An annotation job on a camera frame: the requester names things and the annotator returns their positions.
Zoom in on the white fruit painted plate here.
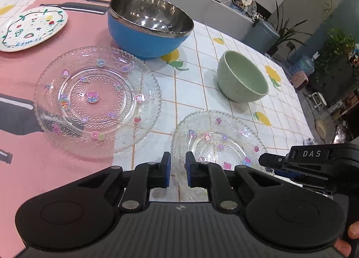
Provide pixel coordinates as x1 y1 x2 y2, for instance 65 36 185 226
1 7 68 53

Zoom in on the green ceramic bowl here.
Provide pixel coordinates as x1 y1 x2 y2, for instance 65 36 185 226
217 50 269 103

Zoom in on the small clear glass plate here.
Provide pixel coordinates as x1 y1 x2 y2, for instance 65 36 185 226
171 110 274 202

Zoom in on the water bottle jug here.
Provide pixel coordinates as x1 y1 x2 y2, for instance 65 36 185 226
289 52 320 76

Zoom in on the grey trash bin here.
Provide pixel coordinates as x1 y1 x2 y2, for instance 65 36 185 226
242 19 280 55

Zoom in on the person's right hand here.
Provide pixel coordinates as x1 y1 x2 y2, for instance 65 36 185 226
334 221 359 257

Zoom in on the blue steel mixing bowl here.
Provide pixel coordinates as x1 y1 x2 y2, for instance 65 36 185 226
108 0 194 59

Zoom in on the large clear glass plate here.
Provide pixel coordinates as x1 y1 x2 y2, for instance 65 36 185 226
34 46 162 160

